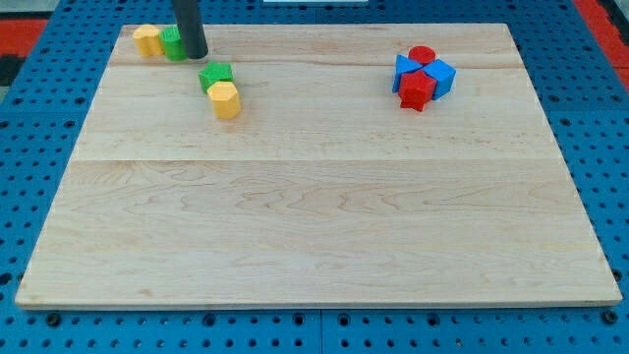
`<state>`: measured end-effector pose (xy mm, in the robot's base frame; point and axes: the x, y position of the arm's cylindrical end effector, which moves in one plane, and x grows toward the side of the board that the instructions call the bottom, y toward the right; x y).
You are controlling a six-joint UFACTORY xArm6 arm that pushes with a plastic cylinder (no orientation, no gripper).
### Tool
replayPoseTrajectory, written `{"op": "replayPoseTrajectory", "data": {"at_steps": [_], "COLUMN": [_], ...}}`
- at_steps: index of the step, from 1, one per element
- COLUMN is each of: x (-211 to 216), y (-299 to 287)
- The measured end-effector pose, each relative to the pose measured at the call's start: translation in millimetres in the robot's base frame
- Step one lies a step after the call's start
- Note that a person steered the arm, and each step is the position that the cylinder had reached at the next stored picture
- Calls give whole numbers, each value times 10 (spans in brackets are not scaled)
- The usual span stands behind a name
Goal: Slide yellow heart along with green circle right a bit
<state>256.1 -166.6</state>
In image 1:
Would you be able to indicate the blue triangle block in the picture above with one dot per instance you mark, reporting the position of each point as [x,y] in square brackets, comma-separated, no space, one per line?
[403,65]

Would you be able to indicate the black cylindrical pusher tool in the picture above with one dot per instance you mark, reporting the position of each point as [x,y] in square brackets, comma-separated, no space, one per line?
[190,27]

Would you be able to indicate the light wooden board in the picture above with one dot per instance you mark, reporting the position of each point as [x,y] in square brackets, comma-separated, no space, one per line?
[322,193]

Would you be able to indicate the green circle block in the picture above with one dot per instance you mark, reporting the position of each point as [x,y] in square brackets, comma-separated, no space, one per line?
[172,44]

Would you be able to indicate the red circle block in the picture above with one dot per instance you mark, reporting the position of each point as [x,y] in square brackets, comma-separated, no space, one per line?
[422,54]

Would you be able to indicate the blue cube block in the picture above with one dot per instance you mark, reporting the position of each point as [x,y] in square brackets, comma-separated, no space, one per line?
[443,74]

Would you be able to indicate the yellow heart block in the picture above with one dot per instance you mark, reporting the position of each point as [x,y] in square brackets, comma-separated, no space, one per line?
[147,40]

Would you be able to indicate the red star block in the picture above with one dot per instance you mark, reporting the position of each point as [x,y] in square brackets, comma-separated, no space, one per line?
[416,90]

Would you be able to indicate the green star block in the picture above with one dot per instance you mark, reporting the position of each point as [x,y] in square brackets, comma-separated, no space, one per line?
[214,72]

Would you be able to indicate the yellow hexagon block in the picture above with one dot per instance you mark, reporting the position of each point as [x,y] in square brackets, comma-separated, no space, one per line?
[225,100]

